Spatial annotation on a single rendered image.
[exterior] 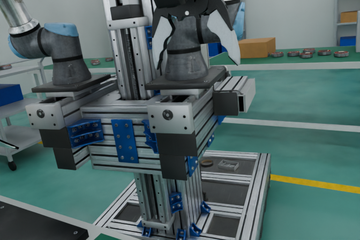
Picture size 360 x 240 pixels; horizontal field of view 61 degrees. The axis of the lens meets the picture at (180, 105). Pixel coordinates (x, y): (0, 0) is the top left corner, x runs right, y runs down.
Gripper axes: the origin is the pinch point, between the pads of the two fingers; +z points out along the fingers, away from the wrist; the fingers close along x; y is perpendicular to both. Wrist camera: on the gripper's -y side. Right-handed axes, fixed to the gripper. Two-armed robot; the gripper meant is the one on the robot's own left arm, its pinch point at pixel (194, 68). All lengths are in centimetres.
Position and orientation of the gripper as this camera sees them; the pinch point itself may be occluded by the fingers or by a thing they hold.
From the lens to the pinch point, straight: 51.2
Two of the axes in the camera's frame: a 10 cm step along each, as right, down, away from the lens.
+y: 3.5, -3.1, 8.9
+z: 1.1, 9.5, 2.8
